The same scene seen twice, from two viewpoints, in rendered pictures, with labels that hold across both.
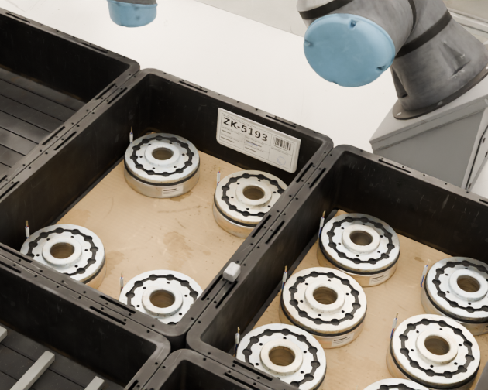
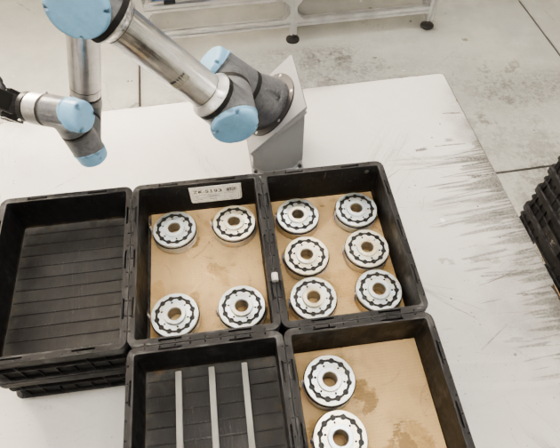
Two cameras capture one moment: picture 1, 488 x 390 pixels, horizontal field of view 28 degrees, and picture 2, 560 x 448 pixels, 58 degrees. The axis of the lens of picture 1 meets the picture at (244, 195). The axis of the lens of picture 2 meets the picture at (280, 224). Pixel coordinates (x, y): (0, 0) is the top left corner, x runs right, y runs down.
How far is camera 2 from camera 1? 0.43 m
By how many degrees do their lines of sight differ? 25
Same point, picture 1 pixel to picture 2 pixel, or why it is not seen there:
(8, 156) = (91, 276)
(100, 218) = (169, 280)
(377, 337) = (335, 256)
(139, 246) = (200, 282)
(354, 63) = (244, 130)
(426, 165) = (283, 150)
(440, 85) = (274, 111)
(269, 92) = (169, 147)
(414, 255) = (319, 204)
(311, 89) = (188, 133)
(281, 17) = not seen: hidden behind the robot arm
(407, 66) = not seen: hidden behind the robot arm
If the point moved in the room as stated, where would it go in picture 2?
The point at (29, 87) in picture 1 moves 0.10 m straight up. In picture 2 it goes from (63, 228) to (48, 204)
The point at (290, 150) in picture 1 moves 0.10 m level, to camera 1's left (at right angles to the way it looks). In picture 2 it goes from (236, 189) to (199, 207)
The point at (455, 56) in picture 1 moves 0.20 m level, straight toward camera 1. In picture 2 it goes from (274, 92) to (300, 145)
